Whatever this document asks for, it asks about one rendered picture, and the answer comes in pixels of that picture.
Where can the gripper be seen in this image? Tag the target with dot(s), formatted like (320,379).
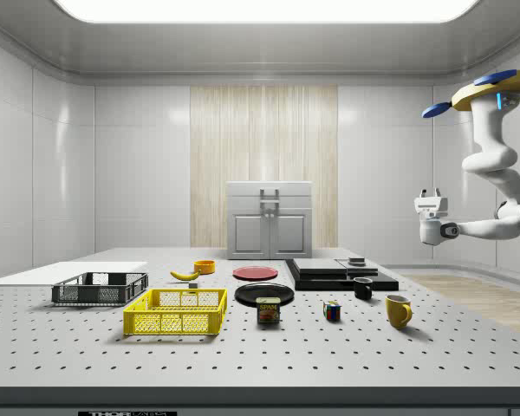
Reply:
(431,204)

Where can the black mug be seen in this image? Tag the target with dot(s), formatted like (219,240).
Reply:
(362,289)

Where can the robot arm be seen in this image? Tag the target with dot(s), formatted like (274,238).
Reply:
(487,130)

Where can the yellow mug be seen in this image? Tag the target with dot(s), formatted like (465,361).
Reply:
(396,313)

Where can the drone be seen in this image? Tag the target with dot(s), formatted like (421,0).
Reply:
(489,91)

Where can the black stove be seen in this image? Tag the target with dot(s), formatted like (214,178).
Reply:
(320,273)

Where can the puzzle cube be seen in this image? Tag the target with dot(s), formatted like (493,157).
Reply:
(332,311)

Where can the white cabinet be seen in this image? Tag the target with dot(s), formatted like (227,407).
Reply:
(268,221)

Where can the red plate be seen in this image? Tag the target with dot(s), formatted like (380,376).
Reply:
(255,273)

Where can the flat-sided can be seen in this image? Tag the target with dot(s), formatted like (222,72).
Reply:
(268,312)

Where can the black plate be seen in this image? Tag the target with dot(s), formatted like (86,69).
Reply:
(251,294)

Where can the yellow bowl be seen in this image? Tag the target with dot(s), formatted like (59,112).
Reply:
(204,268)

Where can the banana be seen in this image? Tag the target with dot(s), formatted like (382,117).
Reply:
(184,275)

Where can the yellow basket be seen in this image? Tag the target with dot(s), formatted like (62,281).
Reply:
(173,323)

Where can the dark grey basket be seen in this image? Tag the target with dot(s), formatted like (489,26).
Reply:
(91,294)

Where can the white board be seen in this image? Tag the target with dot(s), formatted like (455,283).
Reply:
(69,271)

